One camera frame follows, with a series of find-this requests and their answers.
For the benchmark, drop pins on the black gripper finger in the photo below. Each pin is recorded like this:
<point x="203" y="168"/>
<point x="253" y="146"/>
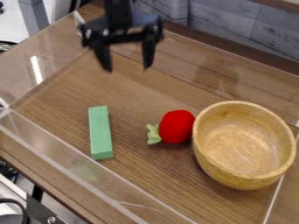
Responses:
<point x="149" y="46"/>
<point x="102" y="51"/>

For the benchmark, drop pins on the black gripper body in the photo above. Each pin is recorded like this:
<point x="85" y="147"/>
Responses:
<point x="122" y="25"/>

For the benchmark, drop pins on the green foam stick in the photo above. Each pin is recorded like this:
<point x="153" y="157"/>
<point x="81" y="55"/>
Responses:
<point x="101" y="135"/>

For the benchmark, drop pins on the brown wooden bowl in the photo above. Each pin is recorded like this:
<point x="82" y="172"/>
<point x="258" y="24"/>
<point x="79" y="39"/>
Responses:
<point x="243" y="144"/>

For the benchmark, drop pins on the red plush strawberry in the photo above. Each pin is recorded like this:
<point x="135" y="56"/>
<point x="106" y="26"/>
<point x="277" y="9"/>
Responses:
<point x="174" y="130"/>

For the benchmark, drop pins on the clear acrylic corner bracket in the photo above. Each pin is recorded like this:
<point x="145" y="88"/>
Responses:
<point x="79" y="23"/>

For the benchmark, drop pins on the clear acrylic front wall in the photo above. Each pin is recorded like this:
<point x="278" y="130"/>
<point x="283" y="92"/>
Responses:
<point x="138" y="185"/>

